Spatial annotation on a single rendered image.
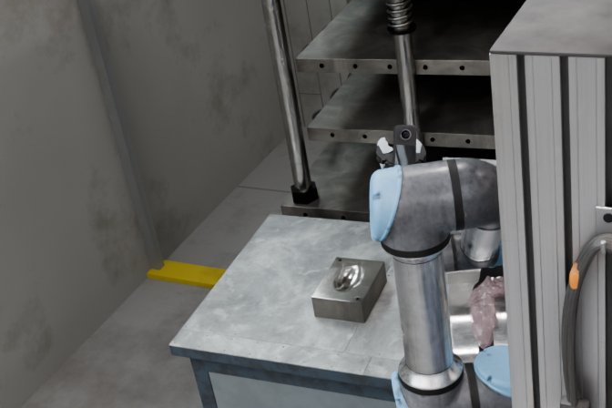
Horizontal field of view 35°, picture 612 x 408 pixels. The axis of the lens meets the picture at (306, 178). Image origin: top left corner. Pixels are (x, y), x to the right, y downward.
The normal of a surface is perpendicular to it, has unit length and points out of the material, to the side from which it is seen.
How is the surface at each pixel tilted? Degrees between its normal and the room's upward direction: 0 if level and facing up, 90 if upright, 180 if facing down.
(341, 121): 0
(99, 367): 0
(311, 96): 90
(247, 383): 90
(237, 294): 0
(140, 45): 90
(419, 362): 90
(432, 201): 65
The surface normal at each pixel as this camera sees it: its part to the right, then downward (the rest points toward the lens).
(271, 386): -0.38, 0.50
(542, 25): -0.15, -0.87
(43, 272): 0.89, 0.09
